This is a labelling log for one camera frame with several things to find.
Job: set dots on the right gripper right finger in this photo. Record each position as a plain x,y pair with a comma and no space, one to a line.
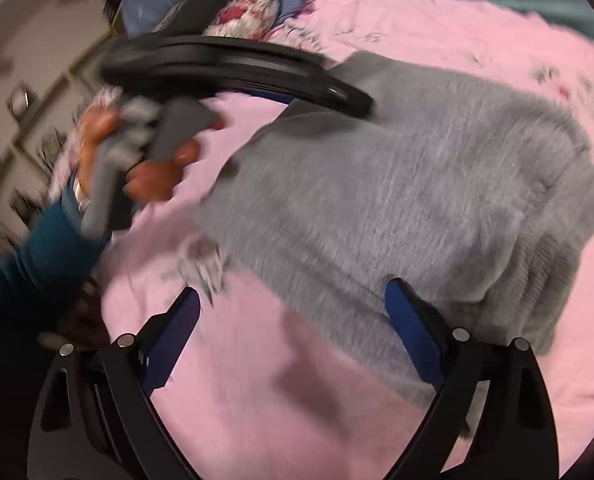
491,417

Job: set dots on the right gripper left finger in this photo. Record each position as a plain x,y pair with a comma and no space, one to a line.
94,417

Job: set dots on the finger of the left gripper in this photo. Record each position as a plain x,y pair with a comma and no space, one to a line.
318,86

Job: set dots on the wooden display cabinet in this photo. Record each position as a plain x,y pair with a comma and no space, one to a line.
40,151

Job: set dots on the grey sweatpants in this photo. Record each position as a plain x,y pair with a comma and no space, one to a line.
477,195

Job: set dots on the teal sleeved left forearm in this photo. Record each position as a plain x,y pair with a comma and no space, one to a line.
42,278

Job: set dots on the person's left hand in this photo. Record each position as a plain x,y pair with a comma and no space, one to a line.
148,182

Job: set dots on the pink floral bed sheet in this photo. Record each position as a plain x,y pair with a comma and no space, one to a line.
257,394

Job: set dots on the red rose floral bolster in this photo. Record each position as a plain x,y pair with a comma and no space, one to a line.
244,19

